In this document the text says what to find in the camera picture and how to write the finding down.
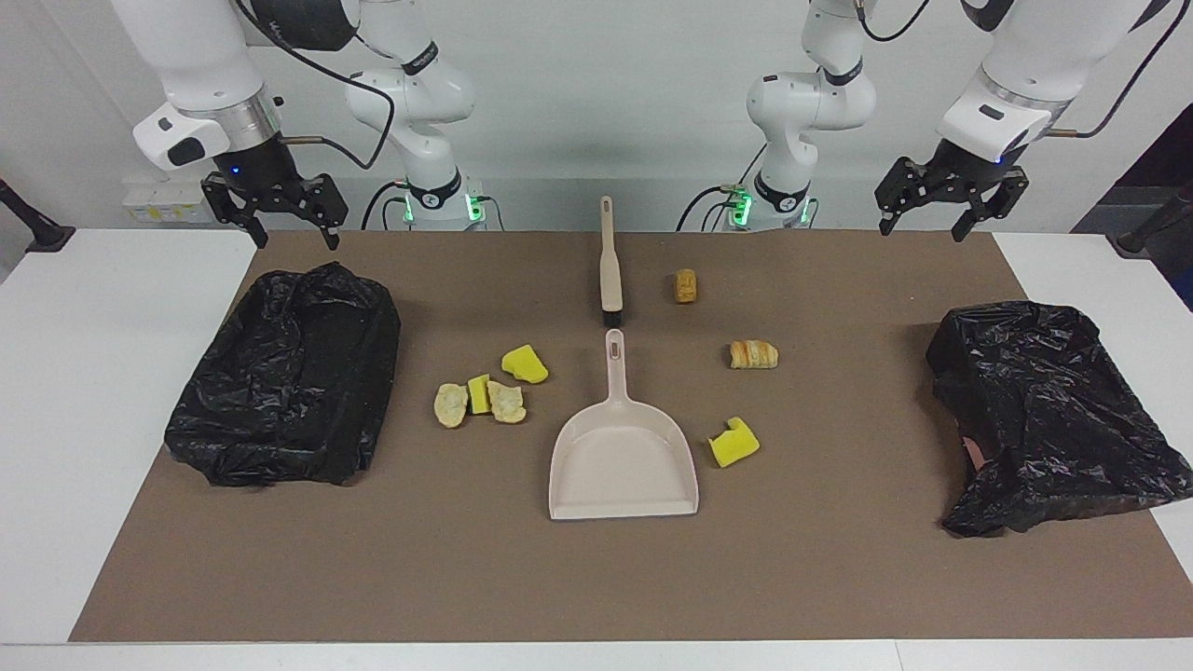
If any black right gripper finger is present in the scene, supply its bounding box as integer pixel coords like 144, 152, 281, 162
202, 175, 268, 250
291, 174, 349, 251

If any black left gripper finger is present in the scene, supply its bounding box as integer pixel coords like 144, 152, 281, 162
874, 157, 933, 236
951, 168, 1030, 243

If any pale bread piece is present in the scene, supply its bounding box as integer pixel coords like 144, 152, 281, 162
487, 379, 528, 425
433, 382, 470, 430

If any large yellow sponge chunk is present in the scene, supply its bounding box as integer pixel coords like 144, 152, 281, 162
501, 344, 550, 385

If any beige hand brush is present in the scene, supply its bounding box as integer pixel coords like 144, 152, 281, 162
598, 196, 625, 329

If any notched yellow sponge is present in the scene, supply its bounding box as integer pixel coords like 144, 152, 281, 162
707, 416, 761, 469

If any beige plastic dustpan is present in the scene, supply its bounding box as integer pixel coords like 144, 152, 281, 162
548, 328, 700, 521

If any black bag lined pink bin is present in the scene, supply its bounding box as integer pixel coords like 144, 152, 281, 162
926, 300, 1193, 539

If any brown table mat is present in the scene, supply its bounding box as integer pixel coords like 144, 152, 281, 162
70, 229, 1193, 644

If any black right base cable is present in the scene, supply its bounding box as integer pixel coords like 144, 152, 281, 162
361, 181, 411, 232

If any black base cable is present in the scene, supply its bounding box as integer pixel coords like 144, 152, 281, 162
361, 181, 411, 232
676, 184, 748, 232

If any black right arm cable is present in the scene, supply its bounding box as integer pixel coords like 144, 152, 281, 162
235, 0, 396, 171

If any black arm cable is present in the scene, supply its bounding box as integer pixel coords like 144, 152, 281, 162
235, 0, 396, 171
856, 0, 1193, 139

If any white wall power strip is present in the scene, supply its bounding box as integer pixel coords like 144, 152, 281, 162
122, 177, 225, 225

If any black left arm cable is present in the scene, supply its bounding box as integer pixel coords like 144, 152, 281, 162
856, 0, 1193, 139

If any black left base cable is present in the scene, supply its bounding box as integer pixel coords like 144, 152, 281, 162
676, 184, 748, 232

